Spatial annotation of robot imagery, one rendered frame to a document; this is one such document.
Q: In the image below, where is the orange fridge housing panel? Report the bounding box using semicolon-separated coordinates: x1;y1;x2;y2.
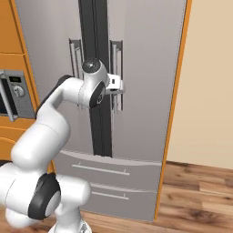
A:
153;0;193;221

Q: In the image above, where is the large steel fridge drawer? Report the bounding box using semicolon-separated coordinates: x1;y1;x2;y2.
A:
54;149;163;193

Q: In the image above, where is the orange cupboard door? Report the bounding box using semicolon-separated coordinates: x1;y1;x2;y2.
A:
0;0;25;56

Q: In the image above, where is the grey fridge door handle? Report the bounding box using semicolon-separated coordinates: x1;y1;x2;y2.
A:
109;39;125;113
68;37;86;107

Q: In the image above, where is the steel built-in microwave oven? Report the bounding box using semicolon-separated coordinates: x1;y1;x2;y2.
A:
0;68;36;123

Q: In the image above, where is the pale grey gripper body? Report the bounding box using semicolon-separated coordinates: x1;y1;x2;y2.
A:
105;78;126;96

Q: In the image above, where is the long grey drawer handle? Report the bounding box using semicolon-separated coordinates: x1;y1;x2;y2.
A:
71;161;131;177

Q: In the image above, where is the grey microwave handle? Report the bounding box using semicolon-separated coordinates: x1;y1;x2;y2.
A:
0;72;16;123

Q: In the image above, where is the stainless steel fridge door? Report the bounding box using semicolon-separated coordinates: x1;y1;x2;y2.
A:
14;0;96;157
106;0;188;163

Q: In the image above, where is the orange drawer front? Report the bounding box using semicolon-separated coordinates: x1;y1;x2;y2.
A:
0;116;38;144

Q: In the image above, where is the short grey drawer handle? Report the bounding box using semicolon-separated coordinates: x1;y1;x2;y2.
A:
90;188;130;201

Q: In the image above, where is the small steel fridge drawer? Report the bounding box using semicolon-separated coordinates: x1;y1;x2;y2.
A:
79;181;159;223

